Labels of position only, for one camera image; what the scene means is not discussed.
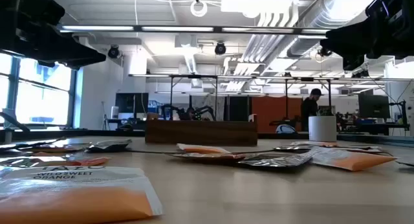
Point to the black monitor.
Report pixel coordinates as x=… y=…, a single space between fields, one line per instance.
x=131 y=102
x=373 y=107

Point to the large window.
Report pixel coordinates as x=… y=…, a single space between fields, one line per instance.
x=42 y=101

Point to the black hanging camera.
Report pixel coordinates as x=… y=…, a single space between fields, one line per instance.
x=114 y=52
x=325 y=52
x=360 y=74
x=220 y=48

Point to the black background workbench frame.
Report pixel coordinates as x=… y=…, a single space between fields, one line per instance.
x=194 y=76

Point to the dark background desk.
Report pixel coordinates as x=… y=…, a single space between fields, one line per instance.
x=372 y=128

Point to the Ahmad blackcurrant burst tea bag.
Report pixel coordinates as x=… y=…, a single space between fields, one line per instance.
x=275 y=161
x=407 y=163
x=110 y=146
x=294 y=149

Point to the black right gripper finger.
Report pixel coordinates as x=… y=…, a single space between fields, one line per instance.
x=355 y=39

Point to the blue and white object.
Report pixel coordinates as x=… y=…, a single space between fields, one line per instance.
x=286 y=129

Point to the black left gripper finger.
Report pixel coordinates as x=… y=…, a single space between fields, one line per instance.
x=64 y=54

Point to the Ahmad mango magic tea bag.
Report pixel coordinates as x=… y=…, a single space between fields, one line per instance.
x=90 y=161
x=210 y=156
x=61 y=149
x=362 y=149

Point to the brown wooden tea box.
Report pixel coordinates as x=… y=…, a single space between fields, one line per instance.
x=200 y=133

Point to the round grey placemat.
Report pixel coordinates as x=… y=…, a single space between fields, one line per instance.
x=161 y=148

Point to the black overhead light bar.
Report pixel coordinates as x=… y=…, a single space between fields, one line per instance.
x=178 y=28

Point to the person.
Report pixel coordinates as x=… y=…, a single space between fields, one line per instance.
x=309 y=110

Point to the black aluminium table frame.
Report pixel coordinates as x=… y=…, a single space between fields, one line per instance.
x=97 y=132

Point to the black background robot arms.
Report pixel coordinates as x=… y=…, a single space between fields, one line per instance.
x=189 y=114

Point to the silver air duct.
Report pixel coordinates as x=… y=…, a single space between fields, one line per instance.
x=323 y=13

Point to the white pot with green plant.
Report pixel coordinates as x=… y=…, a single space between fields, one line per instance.
x=322 y=128

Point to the orange partition panel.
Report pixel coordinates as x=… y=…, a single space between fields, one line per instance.
x=268 y=112

